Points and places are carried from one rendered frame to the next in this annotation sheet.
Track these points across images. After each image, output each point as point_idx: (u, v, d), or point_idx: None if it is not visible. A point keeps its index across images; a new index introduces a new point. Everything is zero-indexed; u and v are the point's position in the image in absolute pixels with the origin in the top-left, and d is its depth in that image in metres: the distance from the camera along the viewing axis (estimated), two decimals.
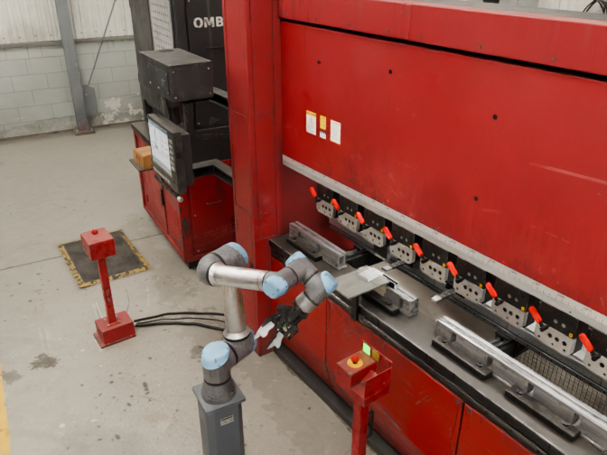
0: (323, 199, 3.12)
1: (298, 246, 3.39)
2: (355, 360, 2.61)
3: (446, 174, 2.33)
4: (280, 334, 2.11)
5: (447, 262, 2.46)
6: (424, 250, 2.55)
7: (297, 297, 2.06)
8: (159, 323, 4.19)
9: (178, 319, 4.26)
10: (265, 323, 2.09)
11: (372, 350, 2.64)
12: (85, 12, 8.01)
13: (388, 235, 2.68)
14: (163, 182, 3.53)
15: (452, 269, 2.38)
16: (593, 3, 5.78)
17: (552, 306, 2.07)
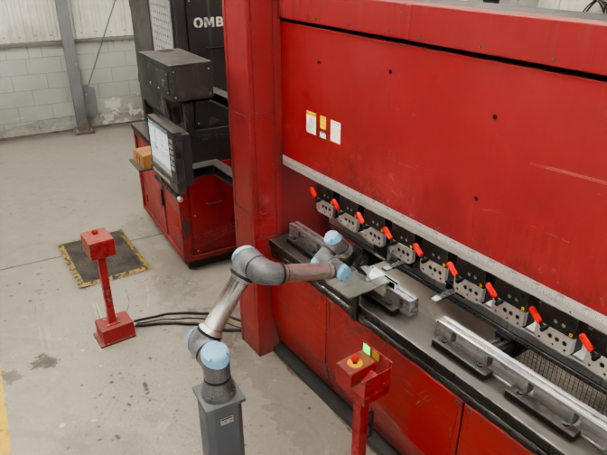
0: (323, 199, 3.12)
1: (298, 246, 3.39)
2: (355, 360, 2.61)
3: (446, 174, 2.33)
4: None
5: (447, 262, 2.46)
6: (424, 250, 2.55)
7: (349, 254, 2.73)
8: (159, 323, 4.19)
9: (178, 319, 4.26)
10: (364, 273, 2.82)
11: (372, 350, 2.64)
12: (85, 12, 8.01)
13: (388, 235, 2.68)
14: (163, 182, 3.53)
15: (452, 269, 2.38)
16: (593, 3, 5.78)
17: (552, 306, 2.07)
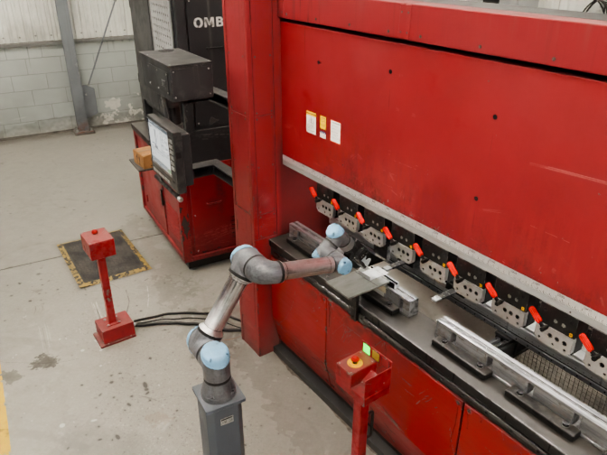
0: (323, 199, 3.12)
1: (298, 246, 3.39)
2: (355, 360, 2.61)
3: (446, 174, 2.33)
4: None
5: (447, 262, 2.46)
6: (424, 250, 2.55)
7: (350, 247, 2.70)
8: (159, 323, 4.19)
9: (178, 319, 4.26)
10: (364, 265, 2.82)
11: (372, 350, 2.64)
12: (85, 12, 8.01)
13: (388, 235, 2.68)
14: (163, 182, 3.53)
15: (452, 269, 2.38)
16: (593, 3, 5.78)
17: (552, 306, 2.07)
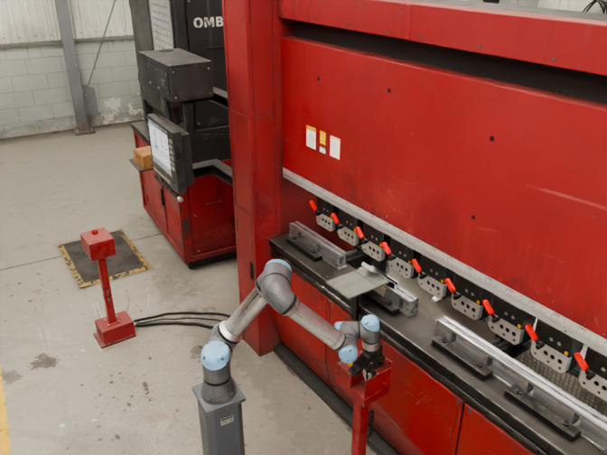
0: (323, 212, 3.15)
1: (298, 246, 3.39)
2: (355, 360, 2.61)
3: (444, 192, 2.37)
4: (367, 369, 2.58)
5: (445, 278, 2.49)
6: (422, 265, 2.59)
7: (376, 348, 2.47)
8: (159, 323, 4.19)
9: (178, 319, 4.26)
10: (373, 377, 2.54)
11: None
12: (85, 12, 8.01)
13: (387, 250, 2.71)
14: (163, 182, 3.53)
15: (450, 285, 2.42)
16: (593, 3, 5.78)
17: (547, 324, 2.10)
